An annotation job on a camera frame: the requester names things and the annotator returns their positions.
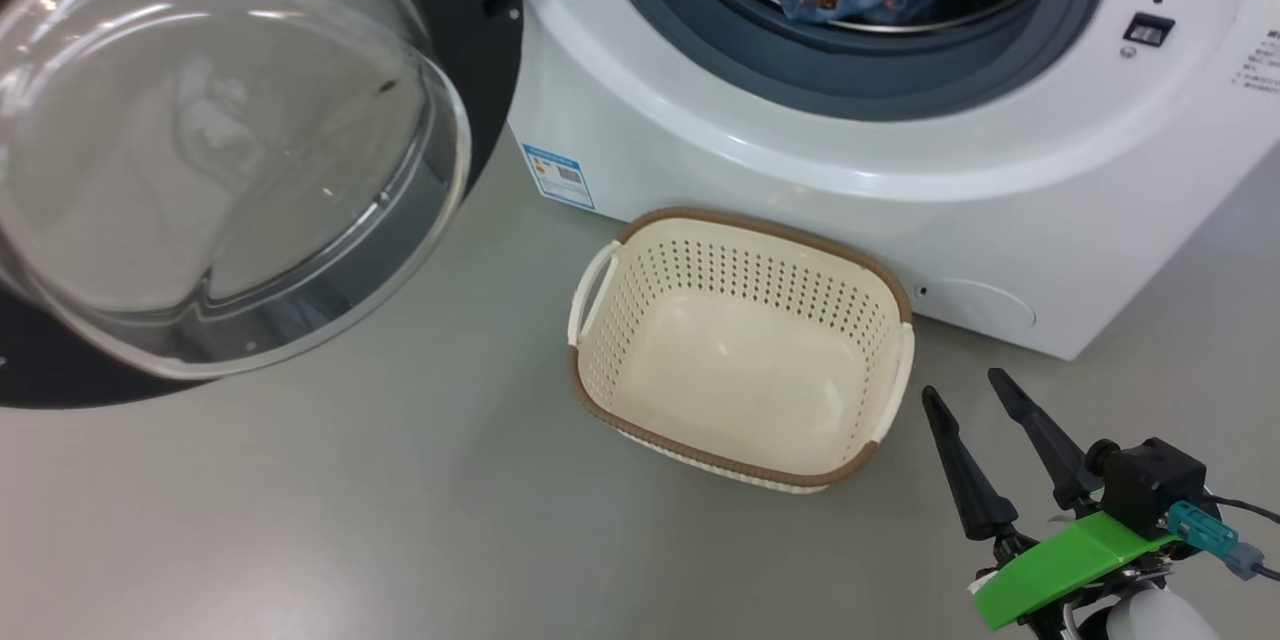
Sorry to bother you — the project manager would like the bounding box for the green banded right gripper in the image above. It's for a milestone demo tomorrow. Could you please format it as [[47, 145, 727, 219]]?
[[920, 367, 1181, 640]]

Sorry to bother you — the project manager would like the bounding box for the black glass washing machine door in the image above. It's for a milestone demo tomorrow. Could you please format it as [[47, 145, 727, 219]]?
[[0, 0, 526, 411]]

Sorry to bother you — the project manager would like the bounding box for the cream perforated laundry basket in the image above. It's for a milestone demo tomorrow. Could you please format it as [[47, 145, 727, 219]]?
[[567, 207, 916, 495]]

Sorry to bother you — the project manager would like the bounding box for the white washing machine body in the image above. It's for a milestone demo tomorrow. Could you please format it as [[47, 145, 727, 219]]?
[[505, 0, 1280, 361]]

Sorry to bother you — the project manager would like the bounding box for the grey rubber door gasket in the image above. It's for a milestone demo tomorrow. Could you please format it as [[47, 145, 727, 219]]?
[[590, 0, 1113, 121]]

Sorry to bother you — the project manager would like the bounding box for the black door latch slot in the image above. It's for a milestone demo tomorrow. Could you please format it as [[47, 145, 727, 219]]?
[[1122, 12, 1176, 48]]

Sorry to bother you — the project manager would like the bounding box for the round white filter cover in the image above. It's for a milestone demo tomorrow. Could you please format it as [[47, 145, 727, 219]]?
[[915, 278, 1038, 331]]

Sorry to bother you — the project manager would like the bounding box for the printed text label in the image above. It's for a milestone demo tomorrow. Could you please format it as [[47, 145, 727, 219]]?
[[1230, 28, 1280, 96]]

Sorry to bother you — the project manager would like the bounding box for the blue energy label sticker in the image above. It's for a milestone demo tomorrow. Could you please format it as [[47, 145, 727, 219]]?
[[522, 143, 597, 211]]

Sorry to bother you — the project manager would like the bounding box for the teal connector with cable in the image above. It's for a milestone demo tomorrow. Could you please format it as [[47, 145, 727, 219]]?
[[1167, 500, 1280, 583]]

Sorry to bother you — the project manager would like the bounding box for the thin black cable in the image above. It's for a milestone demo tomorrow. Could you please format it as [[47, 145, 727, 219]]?
[[1200, 492, 1280, 526]]

